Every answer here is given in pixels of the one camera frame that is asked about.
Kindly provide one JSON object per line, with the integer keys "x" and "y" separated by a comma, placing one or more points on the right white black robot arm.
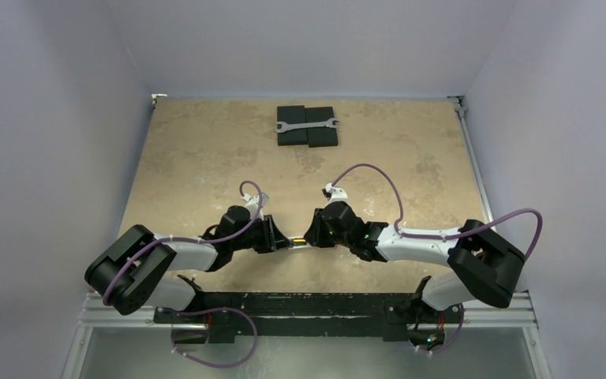
{"x": 483, "y": 264}

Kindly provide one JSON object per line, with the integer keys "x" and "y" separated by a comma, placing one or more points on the right black foam block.
{"x": 318, "y": 137}

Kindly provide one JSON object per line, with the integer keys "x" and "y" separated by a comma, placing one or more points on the silver open-end wrench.
{"x": 283, "y": 127}

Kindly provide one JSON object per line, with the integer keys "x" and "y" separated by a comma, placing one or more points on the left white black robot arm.
{"x": 130, "y": 273}

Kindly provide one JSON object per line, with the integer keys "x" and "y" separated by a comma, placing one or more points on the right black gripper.
{"x": 317, "y": 229}

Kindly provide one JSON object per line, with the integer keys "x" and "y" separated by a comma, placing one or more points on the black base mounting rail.
{"x": 390, "y": 317}

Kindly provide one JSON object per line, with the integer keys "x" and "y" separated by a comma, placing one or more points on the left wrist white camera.
{"x": 255, "y": 204}

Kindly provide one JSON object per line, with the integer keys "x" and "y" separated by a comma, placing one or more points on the white remote control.
{"x": 294, "y": 246}

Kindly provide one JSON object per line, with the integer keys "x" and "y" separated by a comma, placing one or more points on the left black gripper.
{"x": 272, "y": 239}

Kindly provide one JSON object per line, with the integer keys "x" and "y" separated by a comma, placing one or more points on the right aluminium frame rail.
{"x": 533, "y": 341}

